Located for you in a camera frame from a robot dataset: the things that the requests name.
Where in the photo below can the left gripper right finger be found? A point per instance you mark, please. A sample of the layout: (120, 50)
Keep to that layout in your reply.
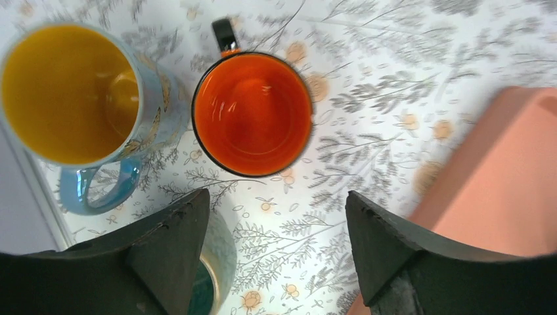
(403, 268)

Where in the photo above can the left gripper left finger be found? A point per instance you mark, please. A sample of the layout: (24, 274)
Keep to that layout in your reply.
(146, 267)

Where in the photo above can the teal green round mug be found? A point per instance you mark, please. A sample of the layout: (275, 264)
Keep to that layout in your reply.
(216, 270)

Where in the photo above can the orange mug black handle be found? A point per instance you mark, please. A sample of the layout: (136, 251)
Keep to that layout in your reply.
(251, 111)

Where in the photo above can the light blue butterfly mug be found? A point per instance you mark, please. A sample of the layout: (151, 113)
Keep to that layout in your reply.
(75, 96)

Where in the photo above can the pink plastic tray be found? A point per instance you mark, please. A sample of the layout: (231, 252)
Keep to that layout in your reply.
(498, 191)

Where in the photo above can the floral table mat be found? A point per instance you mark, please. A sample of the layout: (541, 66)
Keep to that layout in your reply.
(396, 87)

